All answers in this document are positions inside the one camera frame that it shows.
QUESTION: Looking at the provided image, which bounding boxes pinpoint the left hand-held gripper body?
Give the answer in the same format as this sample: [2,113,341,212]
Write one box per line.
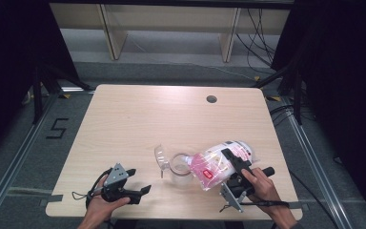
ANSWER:
[100,162,142,205]

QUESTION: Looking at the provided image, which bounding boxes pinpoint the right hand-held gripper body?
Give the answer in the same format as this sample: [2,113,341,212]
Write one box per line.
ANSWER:
[219,166,276,214]

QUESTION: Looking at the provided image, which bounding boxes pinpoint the red and white sugar bag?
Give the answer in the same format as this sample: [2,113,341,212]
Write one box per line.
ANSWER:
[189,140,258,192]

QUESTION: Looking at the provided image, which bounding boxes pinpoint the clear glass jar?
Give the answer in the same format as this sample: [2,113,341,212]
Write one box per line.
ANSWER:
[169,152,194,186]

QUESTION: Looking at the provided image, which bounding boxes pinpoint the person's right hand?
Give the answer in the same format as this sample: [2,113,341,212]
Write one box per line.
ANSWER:
[240,167,283,208]

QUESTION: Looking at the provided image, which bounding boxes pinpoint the person's left hand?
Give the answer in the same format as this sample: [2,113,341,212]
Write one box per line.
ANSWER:
[85,176,132,222]

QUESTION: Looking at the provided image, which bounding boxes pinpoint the grey tape strip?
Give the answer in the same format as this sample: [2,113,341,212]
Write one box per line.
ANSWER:
[287,200,304,210]
[39,194,64,208]

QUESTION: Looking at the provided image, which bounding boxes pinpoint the black metal stand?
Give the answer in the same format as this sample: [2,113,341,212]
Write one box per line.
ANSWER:
[30,64,95,126]
[253,61,303,126]

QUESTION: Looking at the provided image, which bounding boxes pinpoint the black curtain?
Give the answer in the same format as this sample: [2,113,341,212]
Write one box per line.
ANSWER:
[270,0,366,221]
[0,0,81,161]

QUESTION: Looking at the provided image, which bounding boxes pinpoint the beige wooden shelf unit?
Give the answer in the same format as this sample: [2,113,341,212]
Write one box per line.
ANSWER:
[49,3,295,63]

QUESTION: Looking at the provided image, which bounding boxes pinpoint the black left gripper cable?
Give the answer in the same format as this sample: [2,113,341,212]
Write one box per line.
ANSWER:
[71,167,114,208]

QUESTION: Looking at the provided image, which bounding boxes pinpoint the black right gripper strap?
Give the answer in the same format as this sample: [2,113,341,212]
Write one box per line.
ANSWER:
[219,199,291,214]

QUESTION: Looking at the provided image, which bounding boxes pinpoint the black floor cables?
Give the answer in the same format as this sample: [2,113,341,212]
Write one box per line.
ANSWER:
[268,104,300,129]

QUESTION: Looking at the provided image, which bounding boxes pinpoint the aluminium floor rail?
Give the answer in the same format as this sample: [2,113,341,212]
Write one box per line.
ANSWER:
[0,91,59,224]
[281,97,355,229]

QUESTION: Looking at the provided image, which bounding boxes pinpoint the thin white floor cable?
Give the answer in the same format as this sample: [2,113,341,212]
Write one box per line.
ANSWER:
[129,33,255,81]

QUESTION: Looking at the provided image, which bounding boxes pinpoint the bundle of black hanging cables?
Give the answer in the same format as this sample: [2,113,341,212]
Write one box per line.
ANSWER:
[234,8,278,69]

